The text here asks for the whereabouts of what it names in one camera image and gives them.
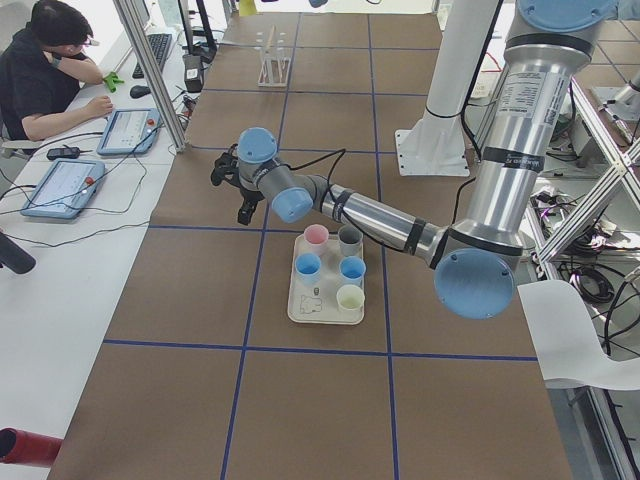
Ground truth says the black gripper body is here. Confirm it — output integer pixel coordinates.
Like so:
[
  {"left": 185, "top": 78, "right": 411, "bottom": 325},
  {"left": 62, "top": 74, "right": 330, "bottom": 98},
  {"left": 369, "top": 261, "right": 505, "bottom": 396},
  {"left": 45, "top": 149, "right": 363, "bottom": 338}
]
[{"left": 238, "top": 186, "right": 264, "bottom": 215}]

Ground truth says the light blue cup front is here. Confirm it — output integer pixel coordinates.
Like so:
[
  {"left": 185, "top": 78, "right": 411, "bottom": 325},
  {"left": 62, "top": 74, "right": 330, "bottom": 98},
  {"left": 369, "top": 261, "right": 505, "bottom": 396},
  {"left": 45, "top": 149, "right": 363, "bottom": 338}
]
[{"left": 339, "top": 256, "right": 366, "bottom": 287}]

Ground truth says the light blue cup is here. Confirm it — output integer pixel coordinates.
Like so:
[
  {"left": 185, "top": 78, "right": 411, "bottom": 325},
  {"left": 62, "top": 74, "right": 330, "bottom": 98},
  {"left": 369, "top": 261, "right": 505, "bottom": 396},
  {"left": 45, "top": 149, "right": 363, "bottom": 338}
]
[
  {"left": 339, "top": 256, "right": 366, "bottom": 287},
  {"left": 294, "top": 252, "right": 322, "bottom": 286}
]

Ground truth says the yellow plastic cup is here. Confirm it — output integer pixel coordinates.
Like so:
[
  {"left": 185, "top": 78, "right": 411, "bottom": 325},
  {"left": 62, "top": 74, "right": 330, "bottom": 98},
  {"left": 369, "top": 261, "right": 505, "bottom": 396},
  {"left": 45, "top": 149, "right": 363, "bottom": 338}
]
[{"left": 238, "top": 0, "right": 257, "bottom": 16}]

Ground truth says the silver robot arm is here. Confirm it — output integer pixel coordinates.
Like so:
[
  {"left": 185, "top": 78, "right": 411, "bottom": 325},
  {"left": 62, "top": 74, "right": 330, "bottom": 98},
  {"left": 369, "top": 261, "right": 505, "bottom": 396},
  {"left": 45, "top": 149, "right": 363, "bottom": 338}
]
[{"left": 236, "top": 1, "right": 617, "bottom": 319}]

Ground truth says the pink plastic cup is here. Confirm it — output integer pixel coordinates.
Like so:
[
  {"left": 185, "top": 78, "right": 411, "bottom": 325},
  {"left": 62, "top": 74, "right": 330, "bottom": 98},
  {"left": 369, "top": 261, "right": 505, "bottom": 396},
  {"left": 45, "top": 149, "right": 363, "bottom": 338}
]
[{"left": 303, "top": 224, "right": 329, "bottom": 256}]

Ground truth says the light blue cup rear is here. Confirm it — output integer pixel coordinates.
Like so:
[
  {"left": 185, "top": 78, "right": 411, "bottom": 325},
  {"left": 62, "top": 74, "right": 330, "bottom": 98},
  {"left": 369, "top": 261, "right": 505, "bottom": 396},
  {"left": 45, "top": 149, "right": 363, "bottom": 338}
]
[{"left": 294, "top": 252, "right": 322, "bottom": 286}]

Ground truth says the grey plastic cup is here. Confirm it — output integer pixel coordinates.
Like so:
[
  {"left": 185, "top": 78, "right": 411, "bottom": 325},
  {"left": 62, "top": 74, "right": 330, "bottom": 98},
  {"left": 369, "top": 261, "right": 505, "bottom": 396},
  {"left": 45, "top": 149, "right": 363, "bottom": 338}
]
[{"left": 338, "top": 225, "right": 363, "bottom": 257}]

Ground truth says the cream plastic cup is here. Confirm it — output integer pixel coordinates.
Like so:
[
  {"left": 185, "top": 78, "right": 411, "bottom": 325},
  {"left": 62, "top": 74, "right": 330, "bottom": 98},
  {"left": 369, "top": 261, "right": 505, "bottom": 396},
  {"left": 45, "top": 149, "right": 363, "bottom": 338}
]
[{"left": 336, "top": 284, "right": 365, "bottom": 313}]

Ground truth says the white serving tray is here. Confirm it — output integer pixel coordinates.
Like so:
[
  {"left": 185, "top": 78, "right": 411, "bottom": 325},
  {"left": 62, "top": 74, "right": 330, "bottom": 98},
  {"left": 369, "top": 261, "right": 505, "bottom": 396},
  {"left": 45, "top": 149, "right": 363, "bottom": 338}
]
[{"left": 287, "top": 235, "right": 364, "bottom": 325}]

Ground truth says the far blue teach pendant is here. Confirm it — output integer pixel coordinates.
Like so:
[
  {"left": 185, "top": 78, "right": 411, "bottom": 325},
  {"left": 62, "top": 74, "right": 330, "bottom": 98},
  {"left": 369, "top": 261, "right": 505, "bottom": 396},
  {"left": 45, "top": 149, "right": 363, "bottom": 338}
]
[{"left": 96, "top": 108, "right": 161, "bottom": 156}]

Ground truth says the blue teach pendant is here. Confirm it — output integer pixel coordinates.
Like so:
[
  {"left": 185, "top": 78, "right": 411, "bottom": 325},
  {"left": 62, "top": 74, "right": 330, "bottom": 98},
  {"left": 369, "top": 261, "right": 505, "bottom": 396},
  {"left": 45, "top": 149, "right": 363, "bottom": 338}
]
[
  {"left": 96, "top": 108, "right": 161, "bottom": 156},
  {"left": 20, "top": 159, "right": 106, "bottom": 220}
]

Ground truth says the black computer mouse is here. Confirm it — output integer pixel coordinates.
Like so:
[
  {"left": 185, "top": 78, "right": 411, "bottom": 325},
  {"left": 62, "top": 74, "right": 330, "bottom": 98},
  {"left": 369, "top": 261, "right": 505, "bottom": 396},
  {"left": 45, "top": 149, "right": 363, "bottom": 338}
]
[{"left": 129, "top": 85, "right": 151, "bottom": 99}]

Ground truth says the black keyboard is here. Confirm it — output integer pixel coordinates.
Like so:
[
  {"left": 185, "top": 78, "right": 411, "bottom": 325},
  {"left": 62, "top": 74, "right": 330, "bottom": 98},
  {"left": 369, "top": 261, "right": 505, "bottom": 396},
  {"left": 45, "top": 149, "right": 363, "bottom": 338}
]
[{"left": 146, "top": 33, "right": 173, "bottom": 72}]

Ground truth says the near blue teach pendant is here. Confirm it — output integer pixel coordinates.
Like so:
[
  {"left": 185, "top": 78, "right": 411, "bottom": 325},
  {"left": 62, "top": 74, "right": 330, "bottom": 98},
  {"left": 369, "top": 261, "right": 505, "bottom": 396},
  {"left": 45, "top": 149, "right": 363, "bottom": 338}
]
[{"left": 20, "top": 159, "right": 106, "bottom": 220}]

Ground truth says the green toy figure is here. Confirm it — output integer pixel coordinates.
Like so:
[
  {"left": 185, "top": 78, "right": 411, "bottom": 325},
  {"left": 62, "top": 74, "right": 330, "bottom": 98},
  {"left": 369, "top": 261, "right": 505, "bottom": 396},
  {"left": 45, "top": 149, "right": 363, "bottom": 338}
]
[{"left": 103, "top": 72, "right": 124, "bottom": 93}]

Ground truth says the black power adapter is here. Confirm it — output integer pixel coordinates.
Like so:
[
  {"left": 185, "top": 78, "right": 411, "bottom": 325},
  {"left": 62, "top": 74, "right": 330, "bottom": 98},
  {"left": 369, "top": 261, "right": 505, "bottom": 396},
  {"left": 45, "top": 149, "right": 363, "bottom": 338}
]
[{"left": 46, "top": 147, "right": 81, "bottom": 161}]

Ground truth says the black water bottle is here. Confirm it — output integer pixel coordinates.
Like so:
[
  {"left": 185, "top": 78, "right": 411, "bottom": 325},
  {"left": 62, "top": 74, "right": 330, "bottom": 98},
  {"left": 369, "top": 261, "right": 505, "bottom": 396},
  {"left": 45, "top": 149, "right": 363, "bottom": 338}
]
[{"left": 0, "top": 232, "right": 36, "bottom": 274}]

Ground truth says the seated person black shirt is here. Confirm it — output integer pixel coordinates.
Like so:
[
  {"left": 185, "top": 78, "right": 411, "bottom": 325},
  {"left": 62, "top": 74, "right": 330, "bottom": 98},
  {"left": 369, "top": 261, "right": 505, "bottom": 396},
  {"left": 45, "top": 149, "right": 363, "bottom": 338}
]
[{"left": 1, "top": 1, "right": 113, "bottom": 141}]

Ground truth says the red water bottle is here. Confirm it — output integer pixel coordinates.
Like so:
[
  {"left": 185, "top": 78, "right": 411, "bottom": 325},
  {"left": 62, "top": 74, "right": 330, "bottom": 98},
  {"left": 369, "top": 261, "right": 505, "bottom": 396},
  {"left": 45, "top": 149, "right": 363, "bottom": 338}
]
[{"left": 1, "top": 428, "right": 63, "bottom": 468}]

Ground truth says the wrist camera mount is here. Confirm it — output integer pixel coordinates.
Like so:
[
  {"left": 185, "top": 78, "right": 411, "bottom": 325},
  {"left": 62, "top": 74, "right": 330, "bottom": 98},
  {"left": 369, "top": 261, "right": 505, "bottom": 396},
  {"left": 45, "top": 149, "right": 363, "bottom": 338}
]
[{"left": 210, "top": 143, "right": 240, "bottom": 188}]

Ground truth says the white wire cup rack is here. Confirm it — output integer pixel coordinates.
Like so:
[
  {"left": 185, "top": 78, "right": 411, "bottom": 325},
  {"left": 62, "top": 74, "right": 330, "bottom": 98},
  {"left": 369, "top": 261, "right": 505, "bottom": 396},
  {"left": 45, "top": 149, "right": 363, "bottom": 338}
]
[{"left": 255, "top": 25, "right": 291, "bottom": 88}]

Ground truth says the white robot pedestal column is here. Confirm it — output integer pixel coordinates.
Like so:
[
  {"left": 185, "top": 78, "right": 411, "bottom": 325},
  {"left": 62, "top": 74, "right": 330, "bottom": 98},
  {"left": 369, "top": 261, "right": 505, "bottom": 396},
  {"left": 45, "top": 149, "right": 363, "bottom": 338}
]
[{"left": 395, "top": 0, "right": 502, "bottom": 177}]

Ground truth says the aluminium frame post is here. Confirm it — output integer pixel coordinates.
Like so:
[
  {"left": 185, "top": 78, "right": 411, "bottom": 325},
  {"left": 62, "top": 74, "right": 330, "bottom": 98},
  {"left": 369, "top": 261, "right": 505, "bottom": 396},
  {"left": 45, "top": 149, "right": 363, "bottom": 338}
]
[{"left": 113, "top": 0, "right": 186, "bottom": 153}]

